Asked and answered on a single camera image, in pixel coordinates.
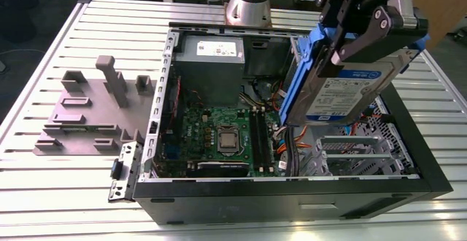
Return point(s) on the black RAM slot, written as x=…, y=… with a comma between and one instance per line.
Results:
x=256, y=140
x=264, y=140

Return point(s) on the grey parts rack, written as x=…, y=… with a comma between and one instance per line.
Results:
x=95, y=120

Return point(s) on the black graphics card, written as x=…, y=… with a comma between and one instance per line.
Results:
x=219, y=168

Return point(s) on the green RAM stick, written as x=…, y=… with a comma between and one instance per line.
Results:
x=80, y=129

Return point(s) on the hard disk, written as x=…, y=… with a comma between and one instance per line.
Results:
x=339, y=96

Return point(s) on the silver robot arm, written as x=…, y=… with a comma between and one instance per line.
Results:
x=248, y=8

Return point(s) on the CPU socket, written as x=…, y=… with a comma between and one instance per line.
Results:
x=228, y=151

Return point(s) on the silver disk bay cage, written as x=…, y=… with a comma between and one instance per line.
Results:
x=359, y=155

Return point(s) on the green motherboard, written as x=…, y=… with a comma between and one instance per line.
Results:
x=199, y=120

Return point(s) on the grey power supply unit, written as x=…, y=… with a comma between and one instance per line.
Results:
x=208, y=74

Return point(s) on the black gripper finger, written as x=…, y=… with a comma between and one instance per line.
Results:
x=329, y=6
x=387, y=36

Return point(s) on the silver expansion slot bracket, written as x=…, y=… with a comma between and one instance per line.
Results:
x=125, y=153

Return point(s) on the silver CPU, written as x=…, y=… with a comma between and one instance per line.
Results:
x=228, y=140

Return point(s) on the silver optical drive bay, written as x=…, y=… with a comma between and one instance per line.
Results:
x=293, y=69

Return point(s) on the black PC case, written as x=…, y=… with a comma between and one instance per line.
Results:
x=255, y=205

